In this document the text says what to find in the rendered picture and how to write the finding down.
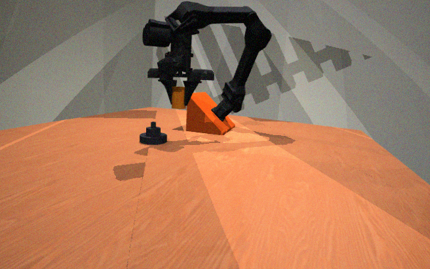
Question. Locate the dark round pedestal with shaft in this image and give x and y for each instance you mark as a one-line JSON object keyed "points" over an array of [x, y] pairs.
{"points": [[153, 135]]}

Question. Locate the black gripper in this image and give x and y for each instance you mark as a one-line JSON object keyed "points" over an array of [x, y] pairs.
{"points": [[194, 77]]}

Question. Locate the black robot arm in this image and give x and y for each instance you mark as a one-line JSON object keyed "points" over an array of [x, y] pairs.
{"points": [[194, 16]]}

